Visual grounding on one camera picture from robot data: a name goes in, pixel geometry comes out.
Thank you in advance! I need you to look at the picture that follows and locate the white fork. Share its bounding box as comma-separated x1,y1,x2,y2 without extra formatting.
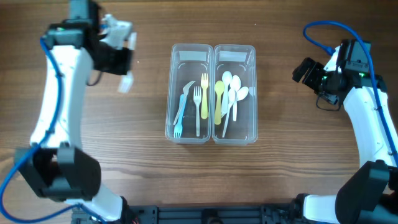
193,86,201,137
174,81,195,125
118,32,137,93

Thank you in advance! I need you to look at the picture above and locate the clear plastic container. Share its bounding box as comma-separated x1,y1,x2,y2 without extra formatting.
212,44,258,145
165,44,215,144

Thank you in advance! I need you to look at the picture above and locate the white spoon four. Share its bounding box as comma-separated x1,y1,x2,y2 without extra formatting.
221,71,232,116

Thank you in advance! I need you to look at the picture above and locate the yellow plastic spoon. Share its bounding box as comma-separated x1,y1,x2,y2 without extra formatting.
214,80,224,125

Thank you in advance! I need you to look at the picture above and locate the yellow plastic fork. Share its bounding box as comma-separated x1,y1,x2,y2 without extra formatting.
201,73,208,119

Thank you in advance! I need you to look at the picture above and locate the light blue plastic fork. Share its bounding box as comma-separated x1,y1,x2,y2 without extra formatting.
174,94,186,138

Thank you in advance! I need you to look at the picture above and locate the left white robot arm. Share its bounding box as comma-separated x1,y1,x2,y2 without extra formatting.
13,21,137,223

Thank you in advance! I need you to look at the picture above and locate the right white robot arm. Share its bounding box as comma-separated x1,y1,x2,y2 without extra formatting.
292,58,397,223

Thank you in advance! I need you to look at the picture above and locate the white spoon three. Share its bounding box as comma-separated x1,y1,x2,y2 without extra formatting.
237,86,249,101

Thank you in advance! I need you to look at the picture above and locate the white spoon one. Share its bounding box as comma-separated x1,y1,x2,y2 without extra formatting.
230,75,241,121

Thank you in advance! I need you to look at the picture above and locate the white spoon two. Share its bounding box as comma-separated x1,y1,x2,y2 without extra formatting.
222,89,236,138

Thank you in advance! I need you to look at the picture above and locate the right blue cable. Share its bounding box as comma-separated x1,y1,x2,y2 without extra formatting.
302,21,398,162

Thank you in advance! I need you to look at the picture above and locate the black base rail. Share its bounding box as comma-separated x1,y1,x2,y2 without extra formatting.
71,202,312,224

